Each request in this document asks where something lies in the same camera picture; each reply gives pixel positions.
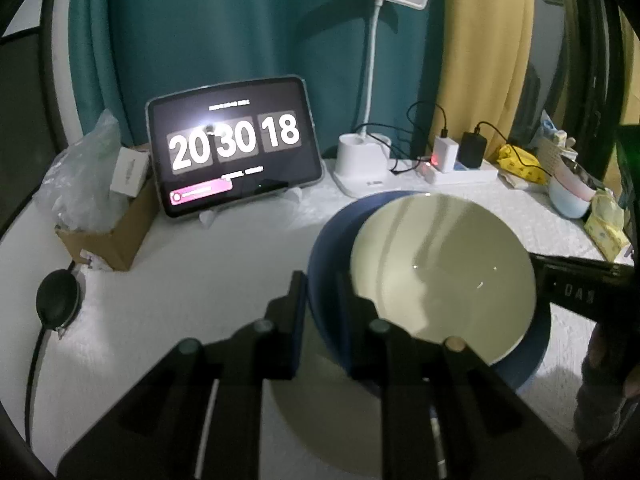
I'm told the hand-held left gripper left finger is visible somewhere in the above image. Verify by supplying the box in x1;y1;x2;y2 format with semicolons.
57;270;308;480

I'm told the cardboard box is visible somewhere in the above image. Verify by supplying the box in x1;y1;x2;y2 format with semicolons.
55;142;161;272

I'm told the white perforated basket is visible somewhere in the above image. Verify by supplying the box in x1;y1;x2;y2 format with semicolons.
535;137;576;176

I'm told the black charger cable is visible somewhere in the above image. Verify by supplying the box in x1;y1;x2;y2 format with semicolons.
472;121;551;177

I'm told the white soft packet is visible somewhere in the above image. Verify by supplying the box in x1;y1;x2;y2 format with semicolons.
500;172;531;192

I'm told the dark blue plate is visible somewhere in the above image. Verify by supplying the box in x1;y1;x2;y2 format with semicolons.
306;191;551;393

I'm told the white desk lamp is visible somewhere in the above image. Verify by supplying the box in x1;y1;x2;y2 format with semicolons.
328;0;431;198

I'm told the tablet showing clock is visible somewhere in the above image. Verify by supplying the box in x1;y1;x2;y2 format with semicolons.
146;76;323;219

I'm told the person's right hand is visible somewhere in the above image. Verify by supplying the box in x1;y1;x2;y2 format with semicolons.
575;320;640;463

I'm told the light blue steel bowl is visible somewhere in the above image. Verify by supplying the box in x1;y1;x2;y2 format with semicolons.
548;180;596;219

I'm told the black lamp cable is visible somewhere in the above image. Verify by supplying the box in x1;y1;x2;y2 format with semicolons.
387;102;451;177

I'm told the pink steel bowl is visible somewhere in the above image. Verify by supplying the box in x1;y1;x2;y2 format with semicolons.
555;155;603;196

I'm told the clear plastic bag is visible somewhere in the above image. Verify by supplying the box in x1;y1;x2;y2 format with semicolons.
32;109;131;233

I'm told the yellow packet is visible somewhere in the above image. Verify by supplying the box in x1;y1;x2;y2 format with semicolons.
497;144;548;185

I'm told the black charger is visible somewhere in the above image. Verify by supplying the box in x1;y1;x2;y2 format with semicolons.
460;131;487;168

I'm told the blue snack bag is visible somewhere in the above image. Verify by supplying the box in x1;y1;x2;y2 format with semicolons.
537;110;576;151

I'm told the small white box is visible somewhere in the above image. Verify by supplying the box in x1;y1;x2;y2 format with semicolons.
111;147;151;198

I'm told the teal curtain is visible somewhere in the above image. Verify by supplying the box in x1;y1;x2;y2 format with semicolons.
70;0;446;161

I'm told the black round device with cable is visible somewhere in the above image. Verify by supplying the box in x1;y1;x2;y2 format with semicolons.
22;260;83;456

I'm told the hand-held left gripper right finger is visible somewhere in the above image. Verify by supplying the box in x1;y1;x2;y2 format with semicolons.
336;270;583;480

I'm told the white textured tablecloth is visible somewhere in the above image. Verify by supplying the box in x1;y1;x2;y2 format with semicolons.
0;157;636;480

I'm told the yellow curtain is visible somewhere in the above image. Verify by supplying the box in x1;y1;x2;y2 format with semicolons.
430;0;546;156

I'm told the white power strip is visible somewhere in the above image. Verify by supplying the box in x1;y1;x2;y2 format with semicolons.
417;157;499;187

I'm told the white charger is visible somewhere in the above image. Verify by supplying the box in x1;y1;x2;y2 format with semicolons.
432;136;457;171

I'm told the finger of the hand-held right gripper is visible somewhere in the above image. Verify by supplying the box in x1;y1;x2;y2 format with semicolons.
529;254;636;279

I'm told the black mesh chair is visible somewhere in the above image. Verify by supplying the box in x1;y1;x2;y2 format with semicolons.
0;0;81;233

